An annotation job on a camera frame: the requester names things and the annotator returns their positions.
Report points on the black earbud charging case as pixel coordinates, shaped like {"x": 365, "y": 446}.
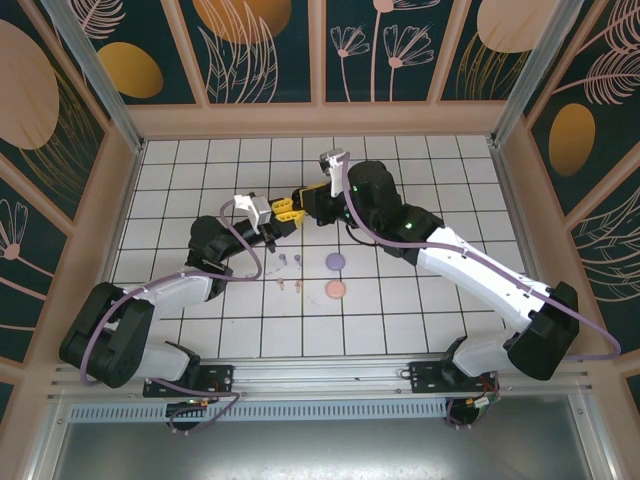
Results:
{"x": 307, "y": 207}

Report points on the purple earbud charging case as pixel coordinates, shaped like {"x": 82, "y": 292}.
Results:
{"x": 335, "y": 261}

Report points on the pink earbud charging case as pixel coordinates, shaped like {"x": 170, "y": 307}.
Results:
{"x": 334, "y": 290}

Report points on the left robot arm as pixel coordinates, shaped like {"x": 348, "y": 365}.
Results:
{"x": 110, "y": 340}

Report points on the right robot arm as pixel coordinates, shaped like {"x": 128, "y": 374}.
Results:
{"x": 480, "y": 280}

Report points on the grey metal panel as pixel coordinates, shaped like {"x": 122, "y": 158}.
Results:
{"x": 320, "y": 450}

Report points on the aluminium side rail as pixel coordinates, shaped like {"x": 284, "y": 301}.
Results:
{"x": 515, "y": 200}
{"x": 125, "y": 200}

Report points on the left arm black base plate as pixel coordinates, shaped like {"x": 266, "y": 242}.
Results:
{"x": 220, "y": 377}

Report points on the aluminium frame rail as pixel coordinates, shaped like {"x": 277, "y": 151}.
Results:
{"x": 320, "y": 375}

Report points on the aluminium corner post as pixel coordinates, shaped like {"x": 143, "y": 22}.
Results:
{"x": 100, "y": 85}
{"x": 530, "y": 75}

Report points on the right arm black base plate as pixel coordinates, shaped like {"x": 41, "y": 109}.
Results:
{"x": 425, "y": 377}

